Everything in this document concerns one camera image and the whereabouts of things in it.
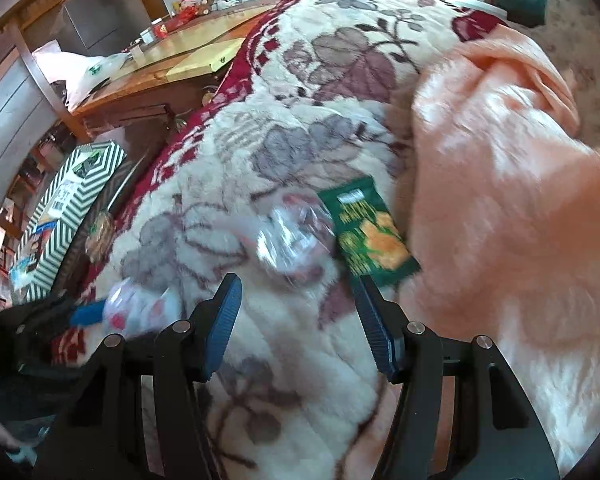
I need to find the santa figurine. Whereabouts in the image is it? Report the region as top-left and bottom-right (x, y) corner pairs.
(178, 0), (198, 22)

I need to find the floral plush blanket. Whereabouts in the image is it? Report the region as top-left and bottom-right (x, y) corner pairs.
(80, 0), (498, 479)

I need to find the green biscuit packet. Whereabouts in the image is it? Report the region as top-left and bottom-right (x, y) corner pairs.
(317, 176), (420, 287)

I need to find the green round cracker pack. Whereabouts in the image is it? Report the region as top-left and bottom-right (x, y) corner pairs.
(84, 211), (114, 263)

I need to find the wooden chair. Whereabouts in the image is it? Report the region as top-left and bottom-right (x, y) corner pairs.
(0, 25), (92, 209)

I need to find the pink blanket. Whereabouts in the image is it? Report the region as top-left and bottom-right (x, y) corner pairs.
(324, 24), (600, 480)

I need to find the green chevron storage box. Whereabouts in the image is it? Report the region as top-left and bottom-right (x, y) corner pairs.
(8, 141), (126, 306)

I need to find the clear plastic bag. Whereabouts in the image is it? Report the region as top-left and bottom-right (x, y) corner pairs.
(254, 193), (336, 287)

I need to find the wooden coffee table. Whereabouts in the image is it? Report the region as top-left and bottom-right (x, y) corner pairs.
(72, 0), (279, 136)

